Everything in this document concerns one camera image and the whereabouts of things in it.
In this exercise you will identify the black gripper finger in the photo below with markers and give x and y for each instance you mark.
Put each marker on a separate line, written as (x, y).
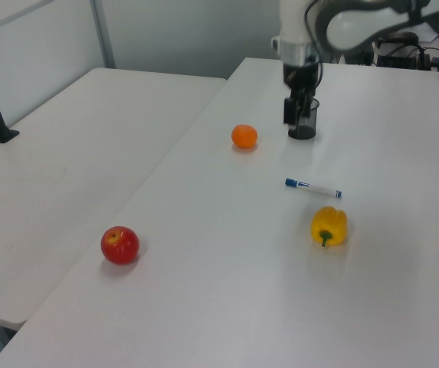
(307, 101)
(290, 111)

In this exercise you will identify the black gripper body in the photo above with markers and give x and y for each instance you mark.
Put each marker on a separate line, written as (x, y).
(299, 76)

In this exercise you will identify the blue white marker pen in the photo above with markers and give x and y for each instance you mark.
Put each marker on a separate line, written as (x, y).
(313, 188)

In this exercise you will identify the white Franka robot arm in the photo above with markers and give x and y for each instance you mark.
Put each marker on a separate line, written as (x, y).
(292, 27)

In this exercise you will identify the black mesh pen cup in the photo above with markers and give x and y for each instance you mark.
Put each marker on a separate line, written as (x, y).
(306, 128)

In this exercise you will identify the orange fruit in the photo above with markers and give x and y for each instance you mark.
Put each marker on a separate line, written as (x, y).
(244, 135)

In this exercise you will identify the black electronics box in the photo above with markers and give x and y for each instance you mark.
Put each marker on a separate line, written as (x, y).
(399, 53)

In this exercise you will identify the yellow bell pepper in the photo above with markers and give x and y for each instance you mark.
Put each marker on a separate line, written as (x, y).
(330, 226)

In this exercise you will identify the red apple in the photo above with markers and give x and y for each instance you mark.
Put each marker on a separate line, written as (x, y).
(120, 245)

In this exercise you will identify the grey aluminium partition post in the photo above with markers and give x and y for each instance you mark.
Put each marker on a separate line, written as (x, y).
(103, 34)

